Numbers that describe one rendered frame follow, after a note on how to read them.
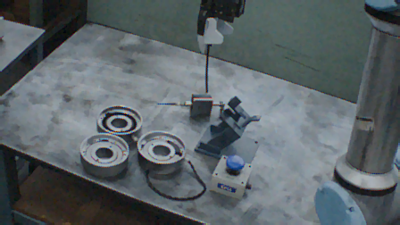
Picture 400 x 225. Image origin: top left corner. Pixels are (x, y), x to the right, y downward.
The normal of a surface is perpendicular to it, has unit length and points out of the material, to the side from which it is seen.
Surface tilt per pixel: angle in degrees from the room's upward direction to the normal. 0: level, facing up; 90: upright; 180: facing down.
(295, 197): 0
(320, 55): 90
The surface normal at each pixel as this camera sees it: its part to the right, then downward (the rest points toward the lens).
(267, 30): -0.33, 0.53
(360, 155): -0.67, 0.32
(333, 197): -0.86, 0.31
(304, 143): 0.14, -0.79
